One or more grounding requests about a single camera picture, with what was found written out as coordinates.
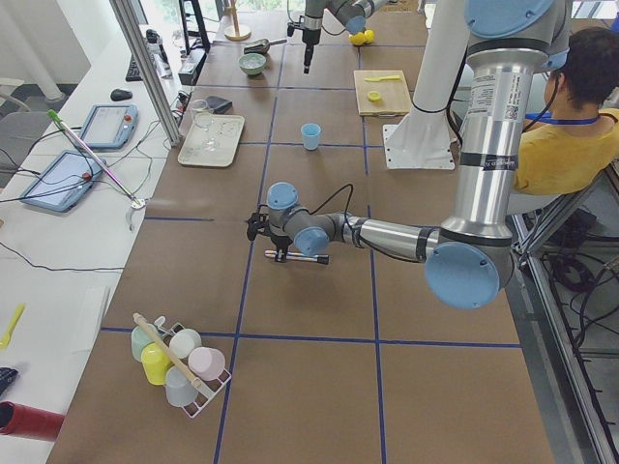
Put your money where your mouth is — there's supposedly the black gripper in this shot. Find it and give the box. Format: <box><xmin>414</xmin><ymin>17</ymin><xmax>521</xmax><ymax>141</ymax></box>
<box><xmin>247</xmin><ymin>211</ymin><xmax>292</xmax><ymax>262</ymax></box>
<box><xmin>302</xmin><ymin>28</ymin><xmax>318</xmax><ymax>73</ymax></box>

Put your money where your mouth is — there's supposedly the steel muddler black cap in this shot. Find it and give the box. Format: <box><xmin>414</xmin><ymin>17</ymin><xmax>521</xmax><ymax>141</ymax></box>
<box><xmin>264</xmin><ymin>249</ymin><xmax>330</xmax><ymax>265</ymax></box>

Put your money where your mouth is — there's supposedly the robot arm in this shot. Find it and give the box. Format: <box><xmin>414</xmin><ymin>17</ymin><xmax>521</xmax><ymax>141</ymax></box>
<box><xmin>286</xmin><ymin>0</ymin><xmax>390</xmax><ymax>74</ymax></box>
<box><xmin>247</xmin><ymin>1</ymin><xmax>572</xmax><ymax>309</ymax></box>

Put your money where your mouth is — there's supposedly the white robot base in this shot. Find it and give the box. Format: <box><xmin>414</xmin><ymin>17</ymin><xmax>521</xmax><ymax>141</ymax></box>
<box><xmin>383</xmin><ymin>0</ymin><xmax>469</xmax><ymax>170</ymax></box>

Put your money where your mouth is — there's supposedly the whole yellow lemon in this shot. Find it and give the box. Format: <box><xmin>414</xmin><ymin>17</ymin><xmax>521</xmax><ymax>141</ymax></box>
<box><xmin>348</xmin><ymin>29</ymin><xmax>375</xmax><ymax>46</ymax></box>

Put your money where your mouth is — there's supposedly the light blue cup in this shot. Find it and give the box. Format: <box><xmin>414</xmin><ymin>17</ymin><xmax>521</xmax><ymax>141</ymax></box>
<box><xmin>301</xmin><ymin>123</ymin><xmax>322</xmax><ymax>151</ymax></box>

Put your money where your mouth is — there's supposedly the cream white plastic cup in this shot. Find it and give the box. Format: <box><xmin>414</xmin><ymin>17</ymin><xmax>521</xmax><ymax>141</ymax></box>
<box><xmin>169</xmin><ymin>329</ymin><xmax>202</xmax><ymax>360</ymax></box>

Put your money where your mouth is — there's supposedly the pink plastic cup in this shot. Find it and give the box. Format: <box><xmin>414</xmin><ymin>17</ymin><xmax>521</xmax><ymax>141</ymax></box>
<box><xmin>188</xmin><ymin>347</ymin><xmax>225</xmax><ymax>381</ymax></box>

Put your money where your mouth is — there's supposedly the mint green plastic cup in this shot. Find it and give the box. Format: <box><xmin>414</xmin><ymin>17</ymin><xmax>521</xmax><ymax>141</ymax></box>
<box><xmin>131</xmin><ymin>326</ymin><xmax>153</xmax><ymax>363</ymax></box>

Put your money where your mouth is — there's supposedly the yellow plastic cup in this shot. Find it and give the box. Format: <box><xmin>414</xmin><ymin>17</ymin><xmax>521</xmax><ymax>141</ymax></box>
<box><xmin>140</xmin><ymin>342</ymin><xmax>173</xmax><ymax>386</ymax></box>

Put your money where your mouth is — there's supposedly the grey blue plastic cup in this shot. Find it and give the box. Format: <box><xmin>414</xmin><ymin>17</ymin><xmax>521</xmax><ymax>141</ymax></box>
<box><xmin>164</xmin><ymin>366</ymin><xmax>198</xmax><ymax>407</ymax></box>

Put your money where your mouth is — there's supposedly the metal ice scoop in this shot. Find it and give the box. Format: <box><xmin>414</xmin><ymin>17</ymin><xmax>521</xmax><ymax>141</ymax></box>
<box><xmin>243</xmin><ymin>39</ymin><xmax>288</xmax><ymax>55</ymax></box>

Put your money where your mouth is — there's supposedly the green bowl of ice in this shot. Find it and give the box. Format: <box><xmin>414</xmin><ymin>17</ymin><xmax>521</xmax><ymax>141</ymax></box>
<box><xmin>238</xmin><ymin>53</ymin><xmax>267</xmax><ymax>76</ymax></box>

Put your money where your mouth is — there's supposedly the yellow plastic knife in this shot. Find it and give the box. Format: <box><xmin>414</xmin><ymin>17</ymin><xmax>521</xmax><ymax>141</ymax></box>
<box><xmin>364</xmin><ymin>74</ymin><xmax>401</xmax><ymax>83</ymax></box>

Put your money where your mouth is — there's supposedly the wooden stand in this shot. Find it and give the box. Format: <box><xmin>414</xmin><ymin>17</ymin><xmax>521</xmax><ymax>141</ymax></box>
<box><xmin>224</xmin><ymin>0</ymin><xmax>251</xmax><ymax>42</ymax></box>

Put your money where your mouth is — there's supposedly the wooden cutting board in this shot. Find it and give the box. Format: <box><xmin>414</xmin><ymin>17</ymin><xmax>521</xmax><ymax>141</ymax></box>
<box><xmin>353</xmin><ymin>70</ymin><xmax>412</xmax><ymax>116</ymax></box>

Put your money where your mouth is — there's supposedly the cream bear tray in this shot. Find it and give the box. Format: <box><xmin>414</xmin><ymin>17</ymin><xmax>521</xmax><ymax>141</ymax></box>
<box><xmin>177</xmin><ymin>115</ymin><xmax>245</xmax><ymax>168</ymax></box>

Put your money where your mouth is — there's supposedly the grey folded cloth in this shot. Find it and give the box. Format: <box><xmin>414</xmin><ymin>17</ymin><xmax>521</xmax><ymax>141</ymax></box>
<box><xmin>205</xmin><ymin>96</ymin><xmax>232</xmax><ymax>115</ymax></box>

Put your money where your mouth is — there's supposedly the clear glass on tray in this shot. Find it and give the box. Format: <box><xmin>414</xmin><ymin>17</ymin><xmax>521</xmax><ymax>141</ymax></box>
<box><xmin>189</xmin><ymin>100</ymin><xmax>214</xmax><ymax>131</ymax></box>

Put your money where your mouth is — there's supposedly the blue teach pendant far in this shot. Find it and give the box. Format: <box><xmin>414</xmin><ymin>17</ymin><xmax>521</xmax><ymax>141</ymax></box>
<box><xmin>79</xmin><ymin>104</ymin><xmax>138</xmax><ymax>151</ymax></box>

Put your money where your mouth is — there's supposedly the blue teach pendant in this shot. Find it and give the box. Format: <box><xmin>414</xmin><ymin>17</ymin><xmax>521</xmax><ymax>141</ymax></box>
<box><xmin>79</xmin><ymin>104</ymin><xmax>138</xmax><ymax>151</ymax></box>
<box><xmin>19</xmin><ymin>150</ymin><xmax>103</xmax><ymax>213</ymax></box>

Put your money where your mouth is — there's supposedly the black keyboard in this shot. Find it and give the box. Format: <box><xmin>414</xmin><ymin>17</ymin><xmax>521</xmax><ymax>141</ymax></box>
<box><xmin>125</xmin><ymin>56</ymin><xmax>142</xmax><ymax>82</ymax></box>

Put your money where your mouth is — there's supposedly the black computer mouse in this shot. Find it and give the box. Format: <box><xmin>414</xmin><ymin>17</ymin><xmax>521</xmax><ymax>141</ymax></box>
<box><xmin>109</xmin><ymin>88</ymin><xmax>133</xmax><ymax>102</ymax></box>

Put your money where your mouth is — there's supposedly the blue teach pendant near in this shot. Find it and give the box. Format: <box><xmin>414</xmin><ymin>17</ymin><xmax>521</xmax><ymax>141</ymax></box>
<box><xmin>19</xmin><ymin>150</ymin><xmax>103</xmax><ymax>213</ymax></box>

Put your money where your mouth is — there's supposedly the yellow plastic utensil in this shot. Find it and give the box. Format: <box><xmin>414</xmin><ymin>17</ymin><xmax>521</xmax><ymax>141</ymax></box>
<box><xmin>0</xmin><ymin>304</ymin><xmax>25</xmax><ymax>350</ymax></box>

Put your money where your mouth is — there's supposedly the person in yellow shirt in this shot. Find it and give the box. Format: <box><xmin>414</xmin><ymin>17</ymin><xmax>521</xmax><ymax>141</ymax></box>
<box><xmin>507</xmin><ymin>27</ymin><xmax>618</xmax><ymax>215</ymax></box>

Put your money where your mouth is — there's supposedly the red cylinder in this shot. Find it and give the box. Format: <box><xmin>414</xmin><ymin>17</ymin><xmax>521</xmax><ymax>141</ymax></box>
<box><xmin>1</xmin><ymin>401</ymin><xmax>65</xmax><ymax>442</ymax></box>

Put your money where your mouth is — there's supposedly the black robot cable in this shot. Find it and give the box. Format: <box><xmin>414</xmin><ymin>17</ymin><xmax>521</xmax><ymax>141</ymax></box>
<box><xmin>255</xmin><ymin>183</ymin><xmax>355</xmax><ymax>228</ymax></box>

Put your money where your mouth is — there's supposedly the wooden rack handle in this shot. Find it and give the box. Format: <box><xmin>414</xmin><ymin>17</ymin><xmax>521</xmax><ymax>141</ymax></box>
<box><xmin>133</xmin><ymin>312</ymin><xmax>203</xmax><ymax>390</ymax></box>

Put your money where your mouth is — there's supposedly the aluminium frame post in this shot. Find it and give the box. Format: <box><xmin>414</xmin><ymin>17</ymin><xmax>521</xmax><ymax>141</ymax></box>
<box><xmin>109</xmin><ymin>0</ymin><xmax>181</xmax><ymax>147</ymax></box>

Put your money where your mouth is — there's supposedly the white wire cup rack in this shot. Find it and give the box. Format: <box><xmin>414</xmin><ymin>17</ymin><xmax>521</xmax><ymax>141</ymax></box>
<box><xmin>131</xmin><ymin>313</ymin><xmax>231</xmax><ymax>418</ymax></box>

